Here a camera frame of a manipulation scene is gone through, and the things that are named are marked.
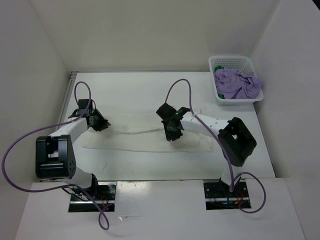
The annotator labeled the white t shirt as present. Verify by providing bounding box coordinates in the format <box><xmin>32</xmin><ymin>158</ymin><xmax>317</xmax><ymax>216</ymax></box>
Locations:
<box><xmin>81</xmin><ymin>107</ymin><xmax>214</xmax><ymax>153</ymax></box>

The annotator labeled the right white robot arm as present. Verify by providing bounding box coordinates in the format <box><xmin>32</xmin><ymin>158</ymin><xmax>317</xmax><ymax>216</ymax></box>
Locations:
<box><xmin>160</xmin><ymin>112</ymin><xmax>257</xmax><ymax>197</ymax></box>

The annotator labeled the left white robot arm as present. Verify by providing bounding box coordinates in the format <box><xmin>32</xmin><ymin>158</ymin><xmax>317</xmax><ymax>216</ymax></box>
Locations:
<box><xmin>35</xmin><ymin>108</ymin><xmax>111</xmax><ymax>200</ymax></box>

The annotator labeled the purple t shirt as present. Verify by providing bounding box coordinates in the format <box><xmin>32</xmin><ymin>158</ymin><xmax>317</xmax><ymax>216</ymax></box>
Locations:
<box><xmin>214</xmin><ymin>68</ymin><xmax>263</xmax><ymax>99</ymax></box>

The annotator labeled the green t shirt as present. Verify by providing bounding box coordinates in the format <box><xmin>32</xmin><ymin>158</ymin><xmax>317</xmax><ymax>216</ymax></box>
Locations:
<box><xmin>214</xmin><ymin>65</ymin><xmax>224</xmax><ymax>72</ymax></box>

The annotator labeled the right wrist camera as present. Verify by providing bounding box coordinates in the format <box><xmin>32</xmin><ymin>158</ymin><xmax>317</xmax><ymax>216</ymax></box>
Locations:
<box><xmin>156</xmin><ymin>102</ymin><xmax>191</xmax><ymax>120</ymax></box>

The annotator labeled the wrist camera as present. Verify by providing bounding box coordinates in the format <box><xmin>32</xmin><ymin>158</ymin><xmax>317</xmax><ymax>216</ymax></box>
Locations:
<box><xmin>156</xmin><ymin>102</ymin><xmax>191</xmax><ymax>120</ymax></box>
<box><xmin>68</xmin><ymin>99</ymin><xmax>96</xmax><ymax>119</ymax></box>

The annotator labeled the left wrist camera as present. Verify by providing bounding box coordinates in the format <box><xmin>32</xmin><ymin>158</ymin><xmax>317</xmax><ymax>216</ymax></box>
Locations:
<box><xmin>68</xmin><ymin>99</ymin><xmax>96</xmax><ymax>119</ymax></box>

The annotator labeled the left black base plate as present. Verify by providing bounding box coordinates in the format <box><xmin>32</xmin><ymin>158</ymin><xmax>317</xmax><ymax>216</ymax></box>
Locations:
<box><xmin>64</xmin><ymin>182</ymin><xmax>117</xmax><ymax>213</ymax></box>

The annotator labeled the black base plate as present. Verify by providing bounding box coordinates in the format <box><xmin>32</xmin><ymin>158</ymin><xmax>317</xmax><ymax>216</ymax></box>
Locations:
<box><xmin>203</xmin><ymin>180</ymin><xmax>252</xmax><ymax>211</ymax></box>
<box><xmin>64</xmin><ymin>182</ymin><xmax>117</xmax><ymax>213</ymax></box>

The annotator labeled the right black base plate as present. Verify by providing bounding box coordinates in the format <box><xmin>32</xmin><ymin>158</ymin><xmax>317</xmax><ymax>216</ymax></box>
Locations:
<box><xmin>203</xmin><ymin>180</ymin><xmax>252</xmax><ymax>211</ymax></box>

